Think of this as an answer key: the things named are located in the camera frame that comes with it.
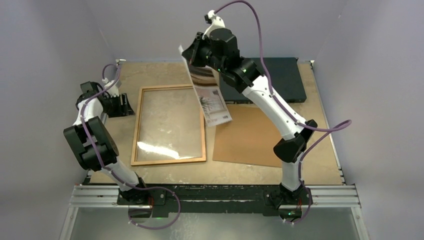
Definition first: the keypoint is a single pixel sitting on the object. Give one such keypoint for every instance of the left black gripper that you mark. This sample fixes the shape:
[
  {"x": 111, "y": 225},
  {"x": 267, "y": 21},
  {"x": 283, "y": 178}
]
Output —
[{"x": 122, "y": 110}]

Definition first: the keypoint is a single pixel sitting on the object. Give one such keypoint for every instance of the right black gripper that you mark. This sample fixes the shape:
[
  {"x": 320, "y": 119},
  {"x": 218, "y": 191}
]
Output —
[{"x": 193, "y": 53}]

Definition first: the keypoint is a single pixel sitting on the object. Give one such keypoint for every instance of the glossy plant photo print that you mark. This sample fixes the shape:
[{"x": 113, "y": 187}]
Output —
[{"x": 209, "y": 95}]

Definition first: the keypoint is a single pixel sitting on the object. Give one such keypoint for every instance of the brown wooden picture frame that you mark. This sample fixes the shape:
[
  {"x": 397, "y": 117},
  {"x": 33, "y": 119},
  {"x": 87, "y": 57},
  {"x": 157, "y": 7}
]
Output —
[{"x": 165, "y": 126}]

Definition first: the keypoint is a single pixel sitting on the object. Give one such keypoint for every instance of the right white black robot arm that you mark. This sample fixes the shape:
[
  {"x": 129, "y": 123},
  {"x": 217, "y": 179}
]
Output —
[{"x": 219, "y": 51}]

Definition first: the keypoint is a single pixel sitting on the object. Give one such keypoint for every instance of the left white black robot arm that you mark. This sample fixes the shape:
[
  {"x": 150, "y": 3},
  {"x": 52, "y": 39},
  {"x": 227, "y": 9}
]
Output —
[{"x": 92, "y": 144}]

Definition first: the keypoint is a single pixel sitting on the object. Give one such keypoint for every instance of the brown cardboard backing board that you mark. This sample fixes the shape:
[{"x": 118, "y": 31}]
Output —
[{"x": 248, "y": 139}]

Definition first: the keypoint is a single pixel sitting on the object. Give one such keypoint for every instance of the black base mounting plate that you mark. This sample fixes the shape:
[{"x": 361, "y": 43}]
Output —
[{"x": 269, "y": 200}]

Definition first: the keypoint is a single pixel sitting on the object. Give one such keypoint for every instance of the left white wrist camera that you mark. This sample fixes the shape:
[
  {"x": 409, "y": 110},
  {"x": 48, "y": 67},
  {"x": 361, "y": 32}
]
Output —
[{"x": 111, "y": 87}]

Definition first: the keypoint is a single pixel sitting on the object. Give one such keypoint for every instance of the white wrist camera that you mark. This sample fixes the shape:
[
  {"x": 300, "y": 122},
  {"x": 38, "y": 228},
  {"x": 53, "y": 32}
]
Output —
[
  {"x": 111, "y": 87},
  {"x": 214, "y": 21}
]

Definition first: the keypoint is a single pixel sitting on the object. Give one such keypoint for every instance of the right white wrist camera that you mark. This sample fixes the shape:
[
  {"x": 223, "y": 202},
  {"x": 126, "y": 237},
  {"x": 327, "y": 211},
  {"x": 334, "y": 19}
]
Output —
[{"x": 214, "y": 21}]

